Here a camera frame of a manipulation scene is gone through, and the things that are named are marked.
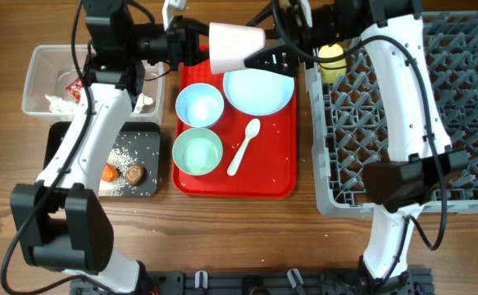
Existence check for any pink plastic cup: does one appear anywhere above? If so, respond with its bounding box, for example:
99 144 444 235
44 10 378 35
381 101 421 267
209 22 266 75

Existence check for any yellow plastic cup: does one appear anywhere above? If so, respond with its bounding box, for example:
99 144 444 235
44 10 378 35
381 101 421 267
318 43 347 84

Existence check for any light blue plate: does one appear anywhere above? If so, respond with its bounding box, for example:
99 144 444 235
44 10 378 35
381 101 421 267
222 69 295 116

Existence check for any green bowl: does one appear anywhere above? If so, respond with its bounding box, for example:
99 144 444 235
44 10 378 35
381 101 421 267
172 128 223 176

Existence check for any white plastic spoon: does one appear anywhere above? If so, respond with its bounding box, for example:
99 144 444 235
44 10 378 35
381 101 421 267
226 118 261 176

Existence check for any red snack wrapper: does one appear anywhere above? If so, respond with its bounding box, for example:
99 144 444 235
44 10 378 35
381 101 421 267
66 78 83 102

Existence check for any white rice pile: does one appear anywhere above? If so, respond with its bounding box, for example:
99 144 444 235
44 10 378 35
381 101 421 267
98 130 160 197

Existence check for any brown chestnut food scrap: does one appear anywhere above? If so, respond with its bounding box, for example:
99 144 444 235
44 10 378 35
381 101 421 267
125 165 145 185

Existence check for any orange carrot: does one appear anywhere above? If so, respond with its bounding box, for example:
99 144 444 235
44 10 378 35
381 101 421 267
101 164 119 183

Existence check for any small white tissue piece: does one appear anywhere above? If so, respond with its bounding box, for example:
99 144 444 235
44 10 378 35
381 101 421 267
133 93 155 114

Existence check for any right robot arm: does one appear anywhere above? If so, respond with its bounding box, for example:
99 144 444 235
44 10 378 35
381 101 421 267
244 0 467 294

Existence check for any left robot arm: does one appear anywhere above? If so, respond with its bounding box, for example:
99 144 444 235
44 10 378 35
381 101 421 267
10 1 209 294

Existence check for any grey dishwasher rack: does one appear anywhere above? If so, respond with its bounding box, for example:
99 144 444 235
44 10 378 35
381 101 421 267
305 11 478 217

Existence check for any light blue bowl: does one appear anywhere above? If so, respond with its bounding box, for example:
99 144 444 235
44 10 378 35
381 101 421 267
175 83 225 128

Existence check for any black plastic tray bin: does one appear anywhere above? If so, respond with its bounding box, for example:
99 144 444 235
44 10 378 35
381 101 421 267
43 120 162 197

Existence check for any clear plastic storage bin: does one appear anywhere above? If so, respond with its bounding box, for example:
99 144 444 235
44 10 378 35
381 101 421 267
22 45 166 125

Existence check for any red serving tray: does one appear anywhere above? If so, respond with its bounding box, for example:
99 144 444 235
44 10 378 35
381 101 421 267
171 61 297 198

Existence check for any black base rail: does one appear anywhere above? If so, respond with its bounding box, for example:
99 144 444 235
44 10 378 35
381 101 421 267
69 268 435 295

